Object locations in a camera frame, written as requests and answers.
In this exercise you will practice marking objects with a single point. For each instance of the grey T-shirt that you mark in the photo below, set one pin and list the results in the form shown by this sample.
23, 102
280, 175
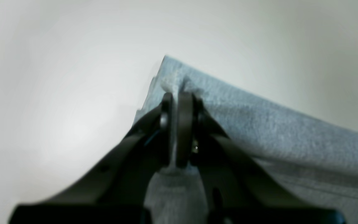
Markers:
316, 160

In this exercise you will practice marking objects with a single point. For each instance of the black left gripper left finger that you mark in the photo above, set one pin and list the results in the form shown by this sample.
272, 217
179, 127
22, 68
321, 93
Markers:
113, 191

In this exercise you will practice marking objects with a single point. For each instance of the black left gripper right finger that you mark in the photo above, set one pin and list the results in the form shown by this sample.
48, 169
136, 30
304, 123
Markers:
237, 189

